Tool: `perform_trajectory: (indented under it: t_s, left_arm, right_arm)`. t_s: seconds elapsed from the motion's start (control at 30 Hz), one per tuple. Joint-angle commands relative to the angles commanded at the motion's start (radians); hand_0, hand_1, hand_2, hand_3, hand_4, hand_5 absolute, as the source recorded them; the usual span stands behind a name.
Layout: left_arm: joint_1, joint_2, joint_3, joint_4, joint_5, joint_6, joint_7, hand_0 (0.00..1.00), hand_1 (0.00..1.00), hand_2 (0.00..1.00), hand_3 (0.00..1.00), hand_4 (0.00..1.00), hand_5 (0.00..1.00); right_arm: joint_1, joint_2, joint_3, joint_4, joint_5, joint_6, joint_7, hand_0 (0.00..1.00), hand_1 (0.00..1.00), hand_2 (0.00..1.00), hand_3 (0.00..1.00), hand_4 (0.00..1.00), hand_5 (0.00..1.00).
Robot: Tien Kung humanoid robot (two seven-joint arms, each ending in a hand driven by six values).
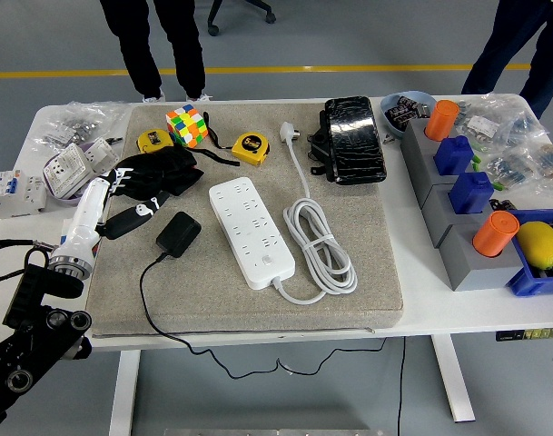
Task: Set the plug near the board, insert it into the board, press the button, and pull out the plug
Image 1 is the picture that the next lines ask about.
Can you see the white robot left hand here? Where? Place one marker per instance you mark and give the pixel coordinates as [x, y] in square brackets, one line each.
[87, 213]

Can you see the black power adapter plug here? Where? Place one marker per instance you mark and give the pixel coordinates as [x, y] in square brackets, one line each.
[178, 234]

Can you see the white power strip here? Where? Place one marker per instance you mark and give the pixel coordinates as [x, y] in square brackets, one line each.
[249, 227]

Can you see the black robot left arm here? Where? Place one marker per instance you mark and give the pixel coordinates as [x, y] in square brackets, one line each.
[44, 327]

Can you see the white circuit breaker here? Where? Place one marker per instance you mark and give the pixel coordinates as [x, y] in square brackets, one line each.
[17, 195]

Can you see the small dark metal tool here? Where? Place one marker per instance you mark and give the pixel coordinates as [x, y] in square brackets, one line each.
[115, 140]

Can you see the clear bag of metal screws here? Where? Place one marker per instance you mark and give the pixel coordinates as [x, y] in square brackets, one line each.
[72, 127]

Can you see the black cloth pouch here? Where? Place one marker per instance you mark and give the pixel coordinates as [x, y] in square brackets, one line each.
[167, 168]

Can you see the yellow round tape measure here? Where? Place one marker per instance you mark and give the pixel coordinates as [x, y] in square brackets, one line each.
[152, 140]

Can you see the large colourful puzzle cube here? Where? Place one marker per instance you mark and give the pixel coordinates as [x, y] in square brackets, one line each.
[187, 125]

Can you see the person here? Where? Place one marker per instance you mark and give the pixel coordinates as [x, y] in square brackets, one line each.
[498, 54]
[140, 54]

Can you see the yellow square tape measure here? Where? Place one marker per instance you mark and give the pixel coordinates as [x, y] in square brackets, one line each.
[251, 147]

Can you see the white table leg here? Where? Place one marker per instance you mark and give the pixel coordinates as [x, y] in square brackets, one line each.
[453, 386]
[124, 395]

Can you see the grey-brown mat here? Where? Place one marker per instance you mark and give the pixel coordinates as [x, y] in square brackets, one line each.
[358, 227]

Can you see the black glossy cracked device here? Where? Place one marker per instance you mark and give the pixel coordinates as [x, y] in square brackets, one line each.
[355, 141]

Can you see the small metal clip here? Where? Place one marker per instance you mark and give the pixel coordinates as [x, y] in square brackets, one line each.
[388, 139]

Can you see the light blue bowl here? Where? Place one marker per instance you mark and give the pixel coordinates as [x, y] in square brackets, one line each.
[394, 131]

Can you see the grey socket block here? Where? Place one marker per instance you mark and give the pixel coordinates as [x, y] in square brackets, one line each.
[435, 218]
[467, 268]
[414, 150]

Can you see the black capacitors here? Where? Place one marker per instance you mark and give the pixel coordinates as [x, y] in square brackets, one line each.
[405, 111]

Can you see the orange cylinder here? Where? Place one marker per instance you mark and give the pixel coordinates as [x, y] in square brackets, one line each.
[496, 234]
[441, 120]

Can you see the blue block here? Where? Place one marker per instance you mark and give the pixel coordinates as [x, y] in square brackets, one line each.
[471, 193]
[453, 156]

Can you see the green plastic clip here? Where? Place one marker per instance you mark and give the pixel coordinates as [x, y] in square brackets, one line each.
[477, 159]
[498, 185]

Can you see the black electronic module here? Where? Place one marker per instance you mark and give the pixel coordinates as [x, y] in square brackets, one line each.
[503, 205]

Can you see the clear bag of white parts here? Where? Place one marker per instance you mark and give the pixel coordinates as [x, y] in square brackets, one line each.
[498, 118]

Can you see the clear bag of blue parts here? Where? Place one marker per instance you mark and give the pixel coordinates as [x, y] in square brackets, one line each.
[512, 168]

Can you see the blue plastic bin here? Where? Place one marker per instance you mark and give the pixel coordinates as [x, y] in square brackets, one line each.
[530, 284]

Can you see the yellow lemon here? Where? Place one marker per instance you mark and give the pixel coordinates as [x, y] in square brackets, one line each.
[539, 245]

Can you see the table control panel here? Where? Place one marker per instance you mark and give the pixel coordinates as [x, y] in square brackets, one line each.
[530, 335]

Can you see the large white wall socket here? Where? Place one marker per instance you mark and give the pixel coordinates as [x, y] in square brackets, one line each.
[67, 168]

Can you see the small white wall socket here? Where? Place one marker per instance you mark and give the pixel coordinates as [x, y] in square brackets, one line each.
[101, 154]

